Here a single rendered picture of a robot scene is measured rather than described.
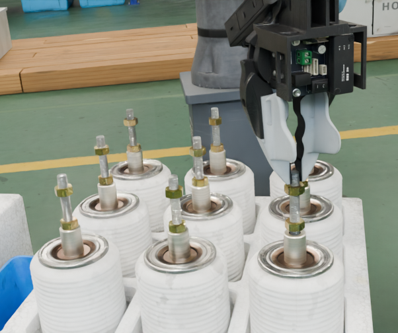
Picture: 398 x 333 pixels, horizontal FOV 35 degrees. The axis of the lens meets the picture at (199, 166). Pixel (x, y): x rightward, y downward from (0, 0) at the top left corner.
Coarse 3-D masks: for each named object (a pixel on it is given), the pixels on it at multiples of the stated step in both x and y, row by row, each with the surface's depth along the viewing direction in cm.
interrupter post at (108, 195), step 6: (102, 186) 77; (108, 186) 77; (114, 186) 78; (102, 192) 78; (108, 192) 78; (114, 192) 78; (102, 198) 78; (108, 198) 78; (114, 198) 78; (102, 204) 78; (108, 204) 78; (114, 204) 79
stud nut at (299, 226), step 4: (288, 220) 62; (300, 220) 62; (288, 224) 62; (292, 224) 61; (296, 224) 61; (300, 224) 61; (304, 224) 62; (288, 228) 62; (292, 228) 62; (296, 228) 62; (300, 228) 62
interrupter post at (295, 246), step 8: (288, 232) 63; (304, 232) 63; (288, 240) 62; (296, 240) 62; (304, 240) 62; (288, 248) 62; (296, 248) 62; (304, 248) 62; (288, 256) 63; (296, 256) 62; (304, 256) 63; (296, 264) 63
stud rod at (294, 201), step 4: (292, 172) 60; (296, 172) 60; (292, 176) 60; (296, 176) 60; (292, 180) 60; (296, 180) 60; (292, 184) 60; (296, 184) 60; (292, 196) 61; (296, 196) 61; (292, 200) 61; (296, 200) 61; (292, 204) 61; (296, 204) 61; (292, 208) 61; (296, 208) 61; (292, 212) 61; (296, 212) 61; (292, 216) 62; (296, 216) 62; (292, 220) 62; (296, 220) 62; (292, 232) 62; (296, 232) 62
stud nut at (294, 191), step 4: (284, 184) 61; (288, 184) 61; (300, 184) 61; (284, 188) 61; (288, 188) 60; (292, 188) 60; (296, 188) 60; (300, 188) 60; (304, 188) 61; (288, 192) 60; (292, 192) 60; (296, 192) 60; (300, 192) 60
